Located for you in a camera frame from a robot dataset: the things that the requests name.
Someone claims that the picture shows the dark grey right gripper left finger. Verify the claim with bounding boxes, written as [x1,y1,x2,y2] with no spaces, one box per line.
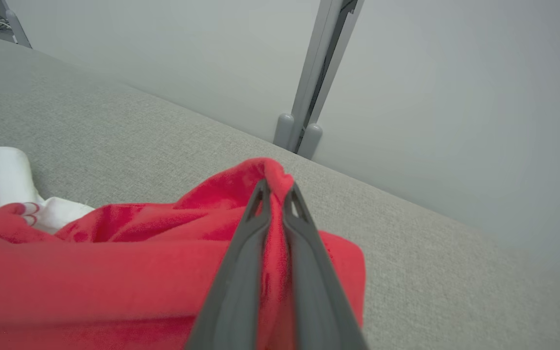
[184,178,270,350]

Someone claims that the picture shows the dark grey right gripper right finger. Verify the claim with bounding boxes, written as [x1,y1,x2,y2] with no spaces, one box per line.
[282,183,369,350]

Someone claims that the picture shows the grey partition joint post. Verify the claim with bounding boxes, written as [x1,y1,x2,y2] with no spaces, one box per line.
[274,0,364,161]

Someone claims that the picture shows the red jersey with number 23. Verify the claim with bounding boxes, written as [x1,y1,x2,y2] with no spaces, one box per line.
[0,157,367,350]

